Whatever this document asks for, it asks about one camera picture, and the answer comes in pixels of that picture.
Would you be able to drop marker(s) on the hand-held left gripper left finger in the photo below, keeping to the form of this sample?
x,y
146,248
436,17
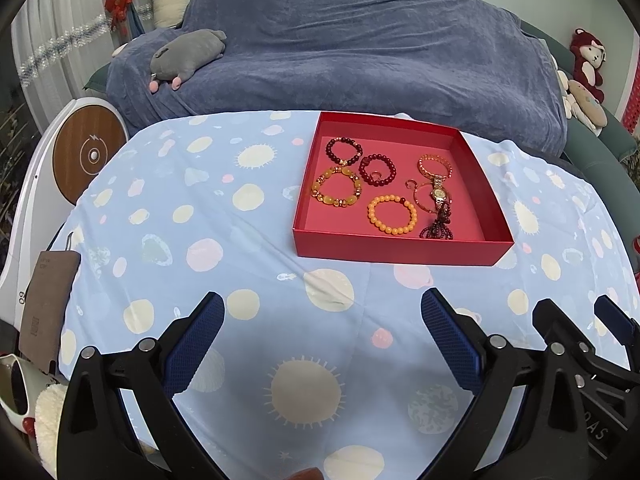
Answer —
x,y
195,345

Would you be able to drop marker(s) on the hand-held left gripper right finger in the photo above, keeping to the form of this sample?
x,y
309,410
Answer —
x,y
450,340

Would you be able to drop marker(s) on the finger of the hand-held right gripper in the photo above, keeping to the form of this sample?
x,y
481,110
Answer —
x,y
620,325
555,320

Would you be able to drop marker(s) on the thin gold bangle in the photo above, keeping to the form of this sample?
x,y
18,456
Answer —
x,y
419,205

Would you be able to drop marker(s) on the red shallow box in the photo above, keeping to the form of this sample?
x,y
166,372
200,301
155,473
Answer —
x,y
475,200

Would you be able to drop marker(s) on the gold wrist watch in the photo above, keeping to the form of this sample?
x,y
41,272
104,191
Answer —
x,y
439,193

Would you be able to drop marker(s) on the person's left hand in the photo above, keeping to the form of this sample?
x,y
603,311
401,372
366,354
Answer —
x,y
306,475

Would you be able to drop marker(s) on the light blue dotted blanket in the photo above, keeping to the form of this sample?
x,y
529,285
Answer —
x,y
225,260

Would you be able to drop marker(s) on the brown cardboard card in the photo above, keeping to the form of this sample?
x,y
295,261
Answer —
x,y
47,310

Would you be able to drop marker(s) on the cream fluffy cushion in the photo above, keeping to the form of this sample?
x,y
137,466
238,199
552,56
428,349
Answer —
x,y
50,425

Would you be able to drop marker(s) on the white slipper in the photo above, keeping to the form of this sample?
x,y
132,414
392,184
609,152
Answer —
x,y
30,385

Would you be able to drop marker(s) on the green sofa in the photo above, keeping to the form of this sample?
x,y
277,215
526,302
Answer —
x,y
595,150

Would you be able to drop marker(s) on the pink striped cushion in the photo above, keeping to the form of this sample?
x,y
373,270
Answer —
x,y
632,110

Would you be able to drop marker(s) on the beige cookie plush toy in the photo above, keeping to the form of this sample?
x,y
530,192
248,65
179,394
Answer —
x,y
590,105

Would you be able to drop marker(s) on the red monkey plush toy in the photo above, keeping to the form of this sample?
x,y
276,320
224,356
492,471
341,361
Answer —
x,y
582,60

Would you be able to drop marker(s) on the grey plush toy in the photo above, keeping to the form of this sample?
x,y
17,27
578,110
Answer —
x,y
190,50

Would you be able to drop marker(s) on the blue blanket covered sofa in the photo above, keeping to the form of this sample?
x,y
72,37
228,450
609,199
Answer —
x,y
350,50

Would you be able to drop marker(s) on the blue curtain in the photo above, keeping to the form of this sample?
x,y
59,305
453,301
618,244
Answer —
x,y
140,22

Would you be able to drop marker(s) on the silver tinsel garland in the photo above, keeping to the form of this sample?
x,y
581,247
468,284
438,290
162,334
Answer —
x,y
65,40

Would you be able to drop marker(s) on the red ribbon bow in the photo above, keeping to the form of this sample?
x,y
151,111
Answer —
x,y
119,7

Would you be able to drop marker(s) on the white sheer curtain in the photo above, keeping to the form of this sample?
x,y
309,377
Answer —
x,y
55,10

